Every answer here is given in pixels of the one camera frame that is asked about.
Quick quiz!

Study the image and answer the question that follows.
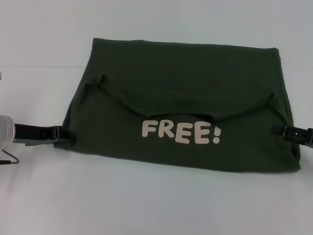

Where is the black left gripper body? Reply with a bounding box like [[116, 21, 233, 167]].
[[13, 123, 62, 148]]

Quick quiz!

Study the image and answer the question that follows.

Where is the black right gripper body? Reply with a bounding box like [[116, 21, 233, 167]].
[[282, 124, 313, 149]]

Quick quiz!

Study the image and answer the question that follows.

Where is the dark green shirt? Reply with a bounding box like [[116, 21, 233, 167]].
[[53, 37, 302, 172]]

